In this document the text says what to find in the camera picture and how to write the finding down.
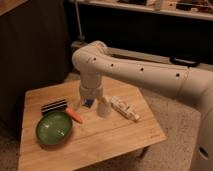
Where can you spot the background shelf with clutter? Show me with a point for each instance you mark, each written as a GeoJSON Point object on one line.
{"type": "Point", "coordinates": [194, 9]}

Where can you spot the orange toy carrot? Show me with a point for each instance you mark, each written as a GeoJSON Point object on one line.
{"type": "Point", "coordinates": [74, 115]}

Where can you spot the white upturned cup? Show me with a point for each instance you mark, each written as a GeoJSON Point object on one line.
{"type": "Point", "coordinates": [103, 108]}

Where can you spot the green round bowl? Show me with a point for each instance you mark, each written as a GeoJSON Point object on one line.
{"type": "Point", "coordinates": [53, 128]}

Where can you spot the black white striped block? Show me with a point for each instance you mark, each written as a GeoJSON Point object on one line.
{"type": "Point", "coordinates": [57, 105]}

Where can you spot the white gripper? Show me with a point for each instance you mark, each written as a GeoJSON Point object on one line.
{"type": "Point", "coordinates": [85, 93]}

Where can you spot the metal vertical pole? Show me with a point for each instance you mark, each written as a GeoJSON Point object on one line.
{"type": "Point", "coordinates": [81, 36]}

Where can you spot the wooden table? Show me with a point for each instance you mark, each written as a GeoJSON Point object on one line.
{"type": "Point", "coordinates": [94, 140]}

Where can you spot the blue sponge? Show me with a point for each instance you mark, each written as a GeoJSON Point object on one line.
{"type": "Point", "coordinates": [89, 102]}

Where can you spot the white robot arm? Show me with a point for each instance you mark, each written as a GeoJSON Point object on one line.
{"type": "Point", "coordinates": [189, 85]}

